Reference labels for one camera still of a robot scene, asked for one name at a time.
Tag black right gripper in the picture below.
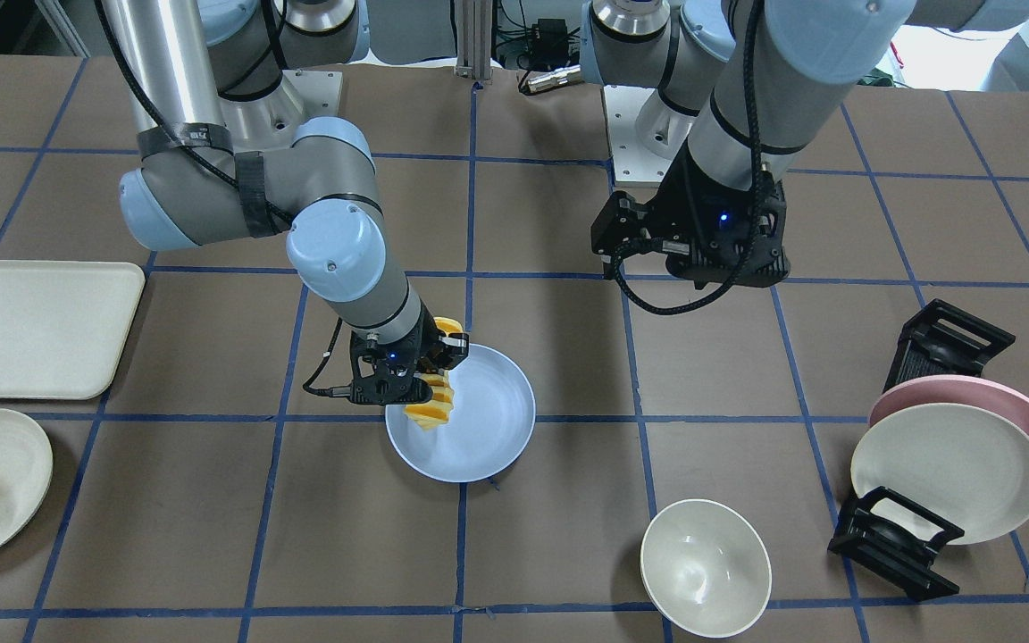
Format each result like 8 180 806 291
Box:
348 317 471 406

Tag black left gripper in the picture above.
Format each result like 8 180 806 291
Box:
590 149 790 288

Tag striped bread roll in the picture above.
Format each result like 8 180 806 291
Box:
404 316 464 431

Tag blue plate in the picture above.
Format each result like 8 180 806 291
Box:
385 345 536 483

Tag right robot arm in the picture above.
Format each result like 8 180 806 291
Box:
95 1 469 406

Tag pink plate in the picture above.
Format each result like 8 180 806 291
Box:
868 374 1029 437

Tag cream plate in rack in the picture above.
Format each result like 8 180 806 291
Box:
850 403 1029 545

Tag white bowl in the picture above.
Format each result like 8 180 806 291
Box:
640 499 774 639

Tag cream rectangular tray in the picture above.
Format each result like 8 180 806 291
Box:
0 260 146 400

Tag black cables on desk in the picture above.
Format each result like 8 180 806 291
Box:
492 0 587 95

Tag aluminium frame post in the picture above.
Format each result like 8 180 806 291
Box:
452 0 497 88

